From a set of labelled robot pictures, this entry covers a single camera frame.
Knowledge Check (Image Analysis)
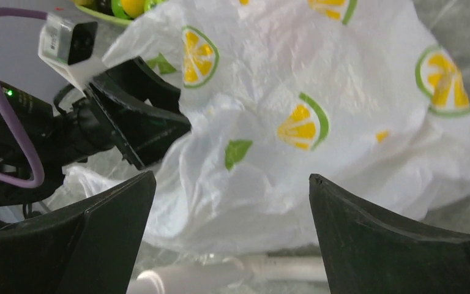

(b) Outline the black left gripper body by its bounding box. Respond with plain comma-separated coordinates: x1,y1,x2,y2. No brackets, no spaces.
0,82,114,206

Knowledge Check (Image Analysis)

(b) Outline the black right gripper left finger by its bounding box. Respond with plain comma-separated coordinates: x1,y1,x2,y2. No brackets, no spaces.
0,171,156,293

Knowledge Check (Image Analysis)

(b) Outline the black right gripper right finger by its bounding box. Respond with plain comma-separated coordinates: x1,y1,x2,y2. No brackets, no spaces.
309,174,470,293

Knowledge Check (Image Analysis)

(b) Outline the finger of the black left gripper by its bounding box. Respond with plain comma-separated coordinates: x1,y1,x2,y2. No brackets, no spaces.
105,57,181,114
84,79,191,170

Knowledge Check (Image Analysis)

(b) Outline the white printed plastic bag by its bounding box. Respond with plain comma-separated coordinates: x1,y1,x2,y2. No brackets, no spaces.
44,0,470,257

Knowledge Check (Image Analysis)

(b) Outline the yellow fake mango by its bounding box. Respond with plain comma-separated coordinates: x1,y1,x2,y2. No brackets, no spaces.
120,0,145,18

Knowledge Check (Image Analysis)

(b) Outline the green plastic fruit basin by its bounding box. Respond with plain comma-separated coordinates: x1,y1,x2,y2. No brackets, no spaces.
72,0,164,27

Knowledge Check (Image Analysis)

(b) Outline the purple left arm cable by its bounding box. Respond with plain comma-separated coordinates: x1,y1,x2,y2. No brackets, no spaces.
0,7,50,189

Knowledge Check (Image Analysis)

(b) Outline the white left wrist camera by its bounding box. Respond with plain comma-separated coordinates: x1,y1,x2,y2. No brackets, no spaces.
38,10,107,92

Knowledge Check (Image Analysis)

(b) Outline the white PVC pipe frame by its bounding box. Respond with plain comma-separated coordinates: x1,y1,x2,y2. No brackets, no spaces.
126,255,327,293

